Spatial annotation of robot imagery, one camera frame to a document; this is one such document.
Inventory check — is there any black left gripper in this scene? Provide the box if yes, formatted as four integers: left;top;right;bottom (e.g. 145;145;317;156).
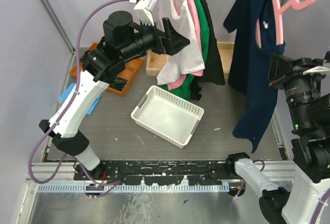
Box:
122;17;192;62

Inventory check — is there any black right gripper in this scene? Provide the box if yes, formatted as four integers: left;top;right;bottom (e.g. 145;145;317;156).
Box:
267;50;329;130

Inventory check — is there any navy blue t shirt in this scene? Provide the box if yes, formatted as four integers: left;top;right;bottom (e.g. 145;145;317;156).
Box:
223;0;285;152

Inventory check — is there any pink plastic hanger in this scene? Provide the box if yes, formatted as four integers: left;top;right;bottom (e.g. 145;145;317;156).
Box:
271;0;316;45

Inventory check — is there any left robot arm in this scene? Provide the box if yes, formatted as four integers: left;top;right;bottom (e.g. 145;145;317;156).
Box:
39;11;190;181

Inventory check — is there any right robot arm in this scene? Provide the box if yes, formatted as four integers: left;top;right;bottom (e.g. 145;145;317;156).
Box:
226;54;329;223

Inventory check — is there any pink t shirt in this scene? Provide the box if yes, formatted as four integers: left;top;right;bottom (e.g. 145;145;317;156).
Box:
167;0;202;90

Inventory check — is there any white t shirt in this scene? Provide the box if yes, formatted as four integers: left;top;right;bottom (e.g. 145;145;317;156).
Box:
157;0;205;85

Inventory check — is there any black t shirt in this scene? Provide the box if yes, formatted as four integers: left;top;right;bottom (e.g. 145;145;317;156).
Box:
190;0;225;100

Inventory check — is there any green t shirt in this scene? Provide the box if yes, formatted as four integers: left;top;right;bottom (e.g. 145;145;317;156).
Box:
167;0;210;100

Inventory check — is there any wooden clothes rack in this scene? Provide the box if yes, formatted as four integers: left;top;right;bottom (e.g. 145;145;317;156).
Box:
146;41;234;77

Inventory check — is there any orange wooden compartment tray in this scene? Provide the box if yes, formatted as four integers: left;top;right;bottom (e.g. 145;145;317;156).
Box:
69;42;145;98

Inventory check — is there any dark rolled sock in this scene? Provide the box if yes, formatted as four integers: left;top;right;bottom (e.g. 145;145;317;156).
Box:
111;77;127;91

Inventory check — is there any white plastic basket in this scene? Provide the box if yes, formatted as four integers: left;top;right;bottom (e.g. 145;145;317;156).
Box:
131;86;204;149

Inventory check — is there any blue folded cloth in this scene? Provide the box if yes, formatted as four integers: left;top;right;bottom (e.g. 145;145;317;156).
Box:
58;83;101;115

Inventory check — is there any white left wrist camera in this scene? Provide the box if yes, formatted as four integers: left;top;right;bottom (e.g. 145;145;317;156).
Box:
129;0;157;26

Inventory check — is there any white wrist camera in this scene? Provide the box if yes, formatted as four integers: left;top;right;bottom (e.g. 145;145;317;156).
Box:
129;0;157;26
303;51;329;75

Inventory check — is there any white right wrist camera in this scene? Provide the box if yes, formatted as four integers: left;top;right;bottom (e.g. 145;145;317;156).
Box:
303;51;329;75

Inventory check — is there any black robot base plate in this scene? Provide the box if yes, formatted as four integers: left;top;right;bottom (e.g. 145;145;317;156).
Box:
74;159;248;186

